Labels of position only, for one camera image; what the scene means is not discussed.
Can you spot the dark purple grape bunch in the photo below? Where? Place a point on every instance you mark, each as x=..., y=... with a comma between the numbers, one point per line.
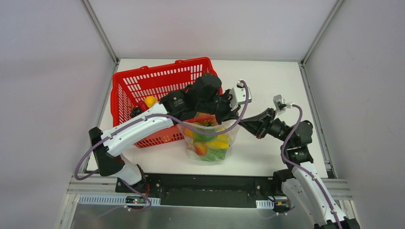
x=135, y=112

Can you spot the yellow banana toy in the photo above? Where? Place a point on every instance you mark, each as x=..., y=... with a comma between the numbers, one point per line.
x=222, y=141

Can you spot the aluminium frame post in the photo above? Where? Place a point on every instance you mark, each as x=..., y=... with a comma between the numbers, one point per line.
x=99, y=30
x=322, y=31

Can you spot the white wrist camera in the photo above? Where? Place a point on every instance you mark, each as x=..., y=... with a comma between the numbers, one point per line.
x=280, y=105
x=239, y=95

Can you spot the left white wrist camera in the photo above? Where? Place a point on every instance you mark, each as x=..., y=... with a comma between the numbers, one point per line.
x=239, y=95

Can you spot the left aluminium frame post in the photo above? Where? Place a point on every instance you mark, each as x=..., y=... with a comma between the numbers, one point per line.
x=99, y=30

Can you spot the green orange mango toy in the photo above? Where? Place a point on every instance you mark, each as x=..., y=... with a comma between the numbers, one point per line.
x=207, y=127

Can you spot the dark red pepper toy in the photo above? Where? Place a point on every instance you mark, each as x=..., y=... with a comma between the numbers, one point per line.
x=142, y=106

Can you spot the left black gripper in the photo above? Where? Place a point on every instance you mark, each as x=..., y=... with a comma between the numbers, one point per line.
x=223, y=105

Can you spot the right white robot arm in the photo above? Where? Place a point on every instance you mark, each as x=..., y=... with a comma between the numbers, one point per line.
x=300, y=181

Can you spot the red plastic shopping basket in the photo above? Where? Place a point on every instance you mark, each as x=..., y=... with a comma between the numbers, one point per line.
x=134, y=86

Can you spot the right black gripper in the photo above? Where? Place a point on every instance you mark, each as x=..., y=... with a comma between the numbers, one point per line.
x=265, y=125

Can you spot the yellow pear toy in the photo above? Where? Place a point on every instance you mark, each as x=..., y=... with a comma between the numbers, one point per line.
x=150, y=101

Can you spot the right aluminium frame post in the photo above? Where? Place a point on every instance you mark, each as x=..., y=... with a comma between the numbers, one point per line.
x=322, y=31

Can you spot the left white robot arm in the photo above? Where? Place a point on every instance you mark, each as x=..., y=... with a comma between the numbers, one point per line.
x=108, y=145

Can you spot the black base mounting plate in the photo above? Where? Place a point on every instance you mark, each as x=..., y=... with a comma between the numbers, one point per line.
x=210, y=190

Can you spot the red peach toy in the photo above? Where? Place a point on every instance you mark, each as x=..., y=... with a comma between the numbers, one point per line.
x=200, y=148

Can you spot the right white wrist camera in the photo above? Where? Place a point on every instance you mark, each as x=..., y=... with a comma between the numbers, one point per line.
x=280, y=105

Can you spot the clear zip top bag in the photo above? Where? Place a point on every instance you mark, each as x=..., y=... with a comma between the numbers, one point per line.
x=201, y=117

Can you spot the green napa cabbage toy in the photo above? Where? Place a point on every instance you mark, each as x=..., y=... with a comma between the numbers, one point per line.
x=214, y=155

